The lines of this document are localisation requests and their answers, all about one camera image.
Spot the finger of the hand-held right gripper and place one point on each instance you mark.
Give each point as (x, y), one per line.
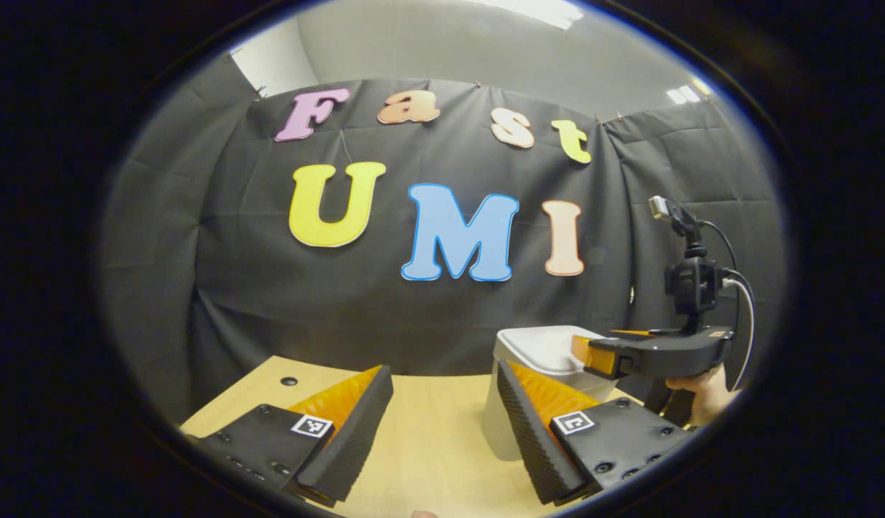
(640, 333)
(601, 356)

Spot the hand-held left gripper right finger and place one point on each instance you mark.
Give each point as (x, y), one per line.
(529, 439)

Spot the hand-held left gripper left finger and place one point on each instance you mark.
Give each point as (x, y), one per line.
(349, 446)

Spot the white desktop garbage bin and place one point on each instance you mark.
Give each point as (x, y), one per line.
(536, 345)

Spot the wooden desktop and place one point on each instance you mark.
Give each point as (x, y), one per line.
(428, 432)

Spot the black backdrop cloth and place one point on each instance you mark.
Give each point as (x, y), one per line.
(270, 288)

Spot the small ceiling light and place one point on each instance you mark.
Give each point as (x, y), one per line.
(688, 92)

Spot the large ceiling light panel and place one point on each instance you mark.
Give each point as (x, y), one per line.
(536, 11)

